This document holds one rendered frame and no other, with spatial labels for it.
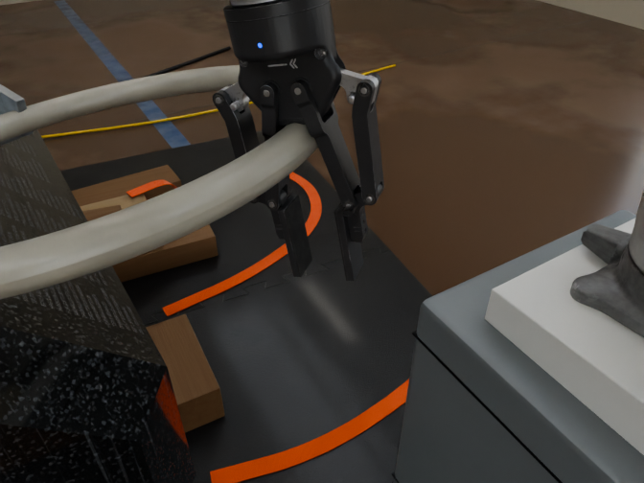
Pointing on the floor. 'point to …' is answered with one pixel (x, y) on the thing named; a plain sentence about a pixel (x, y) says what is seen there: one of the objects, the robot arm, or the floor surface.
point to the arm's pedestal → (499, 398)
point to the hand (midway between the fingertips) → (322, 240)
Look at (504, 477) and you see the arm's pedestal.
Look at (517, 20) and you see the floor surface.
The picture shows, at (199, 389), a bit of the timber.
